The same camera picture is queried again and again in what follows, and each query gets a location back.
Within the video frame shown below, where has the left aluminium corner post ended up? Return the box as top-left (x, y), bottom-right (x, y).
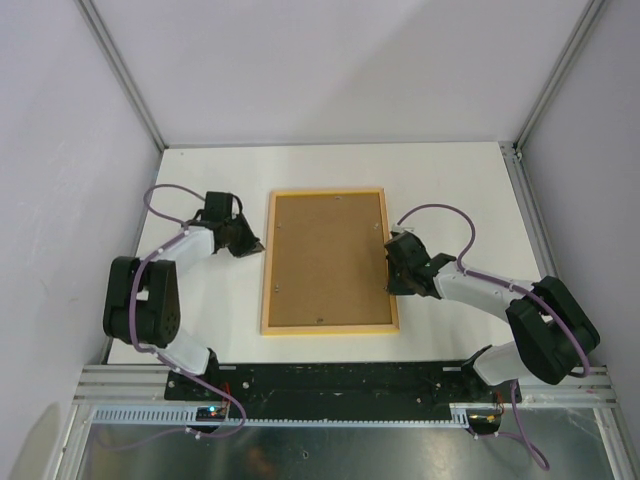
top-left (74, 0), bottom-right (167, 153)

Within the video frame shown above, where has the right aluminium corner post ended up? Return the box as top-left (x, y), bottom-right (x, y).
top-left (512, 0), bottom-right (610, 152)

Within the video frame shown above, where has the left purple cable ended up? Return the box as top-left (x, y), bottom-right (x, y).
top-left (94, 184), bottom-right (249, 452)

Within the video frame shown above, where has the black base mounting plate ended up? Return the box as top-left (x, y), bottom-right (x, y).
top-left (164, 363), bottom-right (524, 420)

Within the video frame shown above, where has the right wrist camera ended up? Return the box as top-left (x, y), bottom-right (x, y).
top-left (391, 225), bottom-right (414, 237)

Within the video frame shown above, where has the aluminium front rail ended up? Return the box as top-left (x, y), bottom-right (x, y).
top-left (73, 364), bottom-right (174, 406)

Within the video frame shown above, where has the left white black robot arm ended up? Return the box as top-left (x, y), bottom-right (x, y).
top-left (103, 191), bottom-right (264, 400)

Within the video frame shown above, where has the white slotted cable duct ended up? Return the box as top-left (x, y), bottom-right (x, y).
top-left (92, 404), bottom-right (500, 430)

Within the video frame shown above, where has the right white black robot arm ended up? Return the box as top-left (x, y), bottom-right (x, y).
top-left (384, 231), bottom-right (600, 401)

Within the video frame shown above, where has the aluminium corner post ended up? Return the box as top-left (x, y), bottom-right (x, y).
top-left (512, 0), bottom-right (610, 152)
top-left (74, 0), bottom-right (167, 153)

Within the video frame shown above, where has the brown cardboard backing board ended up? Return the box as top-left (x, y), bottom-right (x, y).
top-left (267, 193), bottom-right (395, 329)

